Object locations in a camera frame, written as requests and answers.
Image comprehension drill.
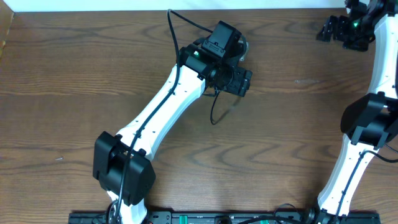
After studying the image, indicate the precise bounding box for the black USB cable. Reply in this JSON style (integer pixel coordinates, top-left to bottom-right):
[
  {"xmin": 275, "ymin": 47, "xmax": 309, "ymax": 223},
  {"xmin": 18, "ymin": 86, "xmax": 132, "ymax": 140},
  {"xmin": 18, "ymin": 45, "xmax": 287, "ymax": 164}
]
[{"xmin": 210, "ymin": 90, "xmax": 243, "ymax": 126}]

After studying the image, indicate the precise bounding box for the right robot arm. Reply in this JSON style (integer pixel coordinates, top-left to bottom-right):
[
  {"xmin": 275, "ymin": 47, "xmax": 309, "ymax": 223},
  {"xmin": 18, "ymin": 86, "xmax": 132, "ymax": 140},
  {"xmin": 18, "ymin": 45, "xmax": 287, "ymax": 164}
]
[{"xmin": 302, "ymin": 0, "xmax": 397, "ymax": 223}]

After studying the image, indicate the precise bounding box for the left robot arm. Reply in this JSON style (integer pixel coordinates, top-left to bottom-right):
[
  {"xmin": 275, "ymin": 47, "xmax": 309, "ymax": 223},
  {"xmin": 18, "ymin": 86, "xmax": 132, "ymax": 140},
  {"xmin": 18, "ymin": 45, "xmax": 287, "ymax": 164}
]
[{"xmin": 93, "ymin": 21, "xmax": 252, "ymax": 223}]

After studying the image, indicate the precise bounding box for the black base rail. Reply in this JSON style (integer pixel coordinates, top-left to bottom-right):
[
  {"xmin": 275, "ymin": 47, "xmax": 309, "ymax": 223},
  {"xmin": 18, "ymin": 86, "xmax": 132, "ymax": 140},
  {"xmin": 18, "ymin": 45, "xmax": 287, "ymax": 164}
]
[{"xmin": 68, "ymin": 212, "xmax": 381, "ymax": 224}]

